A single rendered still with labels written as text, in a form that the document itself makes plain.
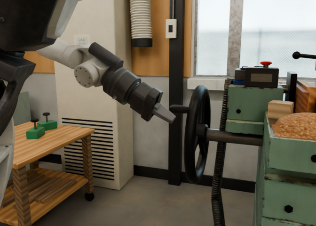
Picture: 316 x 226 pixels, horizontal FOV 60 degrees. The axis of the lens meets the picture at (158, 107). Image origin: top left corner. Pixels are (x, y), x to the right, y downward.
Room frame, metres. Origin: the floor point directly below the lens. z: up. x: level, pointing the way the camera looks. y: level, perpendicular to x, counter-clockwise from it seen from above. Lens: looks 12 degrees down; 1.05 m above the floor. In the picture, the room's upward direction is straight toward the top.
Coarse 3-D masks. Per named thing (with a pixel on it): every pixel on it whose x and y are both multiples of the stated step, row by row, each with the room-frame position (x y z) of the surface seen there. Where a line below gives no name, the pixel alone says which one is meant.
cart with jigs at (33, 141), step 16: (16, 128) 1.82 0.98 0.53; (32, 128) 1.65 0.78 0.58; (48, 128) 1.77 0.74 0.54; (64, 128) 1.82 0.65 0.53; (80, 128) 1.82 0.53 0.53; (16, 144) 1.49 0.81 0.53; (32, 144) 1.49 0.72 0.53; (48, 144) 1.49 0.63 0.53; (64, 144) 1.52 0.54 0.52; (16, 160) 1.26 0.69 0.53; (32, 160) 1.29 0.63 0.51; (16, 176) 1.24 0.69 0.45; (32, 176) 1.77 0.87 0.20; (48, 176) 1.81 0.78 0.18; (64, 176) 1.81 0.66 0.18; (80, 176) 1.81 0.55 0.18; (16, 192) 1.24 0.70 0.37; (32, 192) 1.55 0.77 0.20; (48, 192) 1.55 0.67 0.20; (64, 192) 1.58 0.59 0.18; (0, 208) 1.40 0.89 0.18; (16, 208) 1.24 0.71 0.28; (32, 208) 1.40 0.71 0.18; (48, 208) 1.40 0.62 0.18; (16, 224) 1.26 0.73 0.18
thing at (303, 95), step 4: (296, 88) 0.68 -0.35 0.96; (300, 88) 0.65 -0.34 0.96; (296, 92) 0.68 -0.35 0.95; (300, 92) 0.62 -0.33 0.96; (304, 92) 0.59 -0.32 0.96; (308, 92) 0.58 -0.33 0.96; (296, 96) 0.67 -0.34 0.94; (300, 96) 0.61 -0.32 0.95; (304, 96) 0.59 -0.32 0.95; (308, 96) 0.58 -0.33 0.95; (296, 100) 0.66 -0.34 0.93; (300, 100) 0.61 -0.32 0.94; (304, 100) 0.59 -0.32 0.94; (296, 104) 0.66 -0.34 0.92; (300, 104) 0.60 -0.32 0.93; (304, 104) 0.59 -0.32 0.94; (296, 108) 0.65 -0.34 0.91; (300, 108) 0.60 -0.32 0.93; (304, 108) 0.59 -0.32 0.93; (296, 112) 0.65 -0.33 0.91; (300, 112) 0.59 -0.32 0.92; (304, 112) 0.59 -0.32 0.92
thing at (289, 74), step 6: (288, 72) 0.75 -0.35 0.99; (288, 78) 0.73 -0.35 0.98; (294, 78) 0.69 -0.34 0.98; (282, 84) 0.73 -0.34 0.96; (288, 84) 0.72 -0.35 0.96; (294, 84) 0.69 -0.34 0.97; (288, 90) 0.71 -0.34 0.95; (294, 90) 0.69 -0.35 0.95; (288, 96) 0.70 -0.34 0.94; (294, 96) 0.69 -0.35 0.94; (294, 102) 0.69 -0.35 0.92
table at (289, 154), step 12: (228, 120) 0.71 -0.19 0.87; (240, 120) 0.71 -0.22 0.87; (264, 120) 0.68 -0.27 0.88; (276, 120) 0.59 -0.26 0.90; (240, 132) 0.68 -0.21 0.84; (252, 132) 0.67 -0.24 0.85; (264, 132) 0.63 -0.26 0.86; (276, 144) 0.46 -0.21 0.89; (288, 144) 0.46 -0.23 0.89; (300, 144) 0.45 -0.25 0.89; (312, 144) 0.45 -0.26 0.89; (276, 156) 0.46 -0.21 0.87; (288, 156) 0.46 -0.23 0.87; (300, 156) 0.45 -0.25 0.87; (312, 156) 0.44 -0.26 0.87; (276, 168) 0.46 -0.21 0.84; (288, 168) 0.46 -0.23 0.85; (300, 168) 0.45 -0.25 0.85; (312, 168) 0.44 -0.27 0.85
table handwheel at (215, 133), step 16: (192, 96) 0.72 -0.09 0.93; (208, 96) 0.84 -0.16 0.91; (192, 112) 0.67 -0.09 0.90; (208, 112) 0.88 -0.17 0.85; (192, 128) 0.65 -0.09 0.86; (208, 128) 0.79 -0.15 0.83; (192, 144) 0.64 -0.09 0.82; (208, 144) 0.88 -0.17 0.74; (256, 144) 0.71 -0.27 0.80; (192, 160) 0.65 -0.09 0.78; (192, 176) 0.67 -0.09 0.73
